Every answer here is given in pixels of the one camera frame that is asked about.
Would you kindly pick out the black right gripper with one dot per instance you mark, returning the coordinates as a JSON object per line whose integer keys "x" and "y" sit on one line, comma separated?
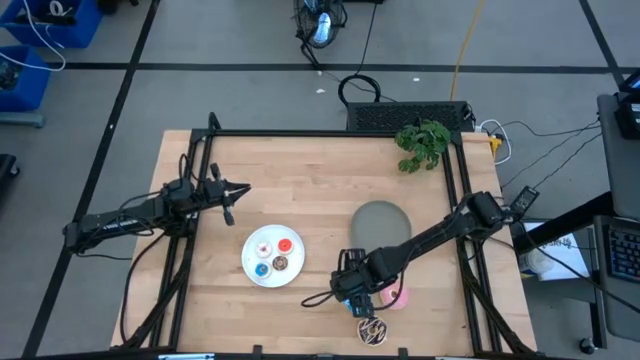
{"x": 360, "y": 277}

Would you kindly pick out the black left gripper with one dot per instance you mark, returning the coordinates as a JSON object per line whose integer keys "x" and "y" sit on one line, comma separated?
{"x": 215, "y": 192}

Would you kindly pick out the large chocolate drizzled donut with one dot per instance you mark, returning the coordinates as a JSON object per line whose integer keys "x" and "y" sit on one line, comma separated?
{"x": 365, "y": 331}

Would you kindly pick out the small white sprinkled donut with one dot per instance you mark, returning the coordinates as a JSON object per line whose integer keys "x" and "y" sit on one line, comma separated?
{"x": 260, "y": 250}

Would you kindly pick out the small red sugar donut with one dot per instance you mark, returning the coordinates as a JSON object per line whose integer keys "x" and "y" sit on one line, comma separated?
{"x": 280, "y": 246}

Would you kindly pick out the small blue sprinkled donut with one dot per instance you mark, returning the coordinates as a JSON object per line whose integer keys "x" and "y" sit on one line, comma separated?
{"x": 258, "y": 270}

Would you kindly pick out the small brown sprinkled donut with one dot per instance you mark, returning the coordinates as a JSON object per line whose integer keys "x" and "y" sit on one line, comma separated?
{"x": 276, "y": 263}

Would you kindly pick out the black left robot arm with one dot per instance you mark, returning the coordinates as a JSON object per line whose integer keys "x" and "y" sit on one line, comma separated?
{"x": 115, "y": 222}

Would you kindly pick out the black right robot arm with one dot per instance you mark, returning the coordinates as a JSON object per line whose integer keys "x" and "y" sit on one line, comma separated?
{"x": 435, "y": 232}

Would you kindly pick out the white round plate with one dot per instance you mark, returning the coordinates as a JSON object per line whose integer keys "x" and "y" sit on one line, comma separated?
{"x": 272, "y": 232}

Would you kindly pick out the grey round plate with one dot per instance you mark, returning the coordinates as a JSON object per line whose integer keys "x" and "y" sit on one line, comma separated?
{"x": 380, "y": 225}

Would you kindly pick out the green potted plant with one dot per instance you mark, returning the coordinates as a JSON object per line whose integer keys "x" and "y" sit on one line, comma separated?
{"x": 425, "y": 142}

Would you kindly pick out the black floor fan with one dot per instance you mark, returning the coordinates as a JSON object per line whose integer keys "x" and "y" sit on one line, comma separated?
{"x": 320, "y": 25}

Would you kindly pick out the black power brick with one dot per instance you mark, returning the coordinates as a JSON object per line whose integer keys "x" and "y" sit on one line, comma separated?
{"x": 524, "y": 200}

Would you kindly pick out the white paper sheet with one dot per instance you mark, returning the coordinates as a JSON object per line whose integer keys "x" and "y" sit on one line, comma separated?
{"x": 562, "y": 250}

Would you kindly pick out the blue plastic bin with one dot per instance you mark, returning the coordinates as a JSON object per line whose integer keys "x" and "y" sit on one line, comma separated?
{"x": 25, "y": 85}
{"x": 75, "y": 27}

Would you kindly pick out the black keyboard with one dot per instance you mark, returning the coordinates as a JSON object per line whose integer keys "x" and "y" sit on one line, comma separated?
{"x": 625, "y": 255}

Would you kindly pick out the grey desk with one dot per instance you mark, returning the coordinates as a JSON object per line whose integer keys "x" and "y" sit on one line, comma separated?
{"x": 620, "y": 165}

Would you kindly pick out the black frame bracket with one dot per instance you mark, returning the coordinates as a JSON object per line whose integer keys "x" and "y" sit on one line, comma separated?
{"x": 257, "y": 351}
{"x": 402, "y": 353}

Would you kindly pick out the black aluminium table frame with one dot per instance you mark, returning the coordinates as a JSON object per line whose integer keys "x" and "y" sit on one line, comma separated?
{"x": 325, "y": 133}

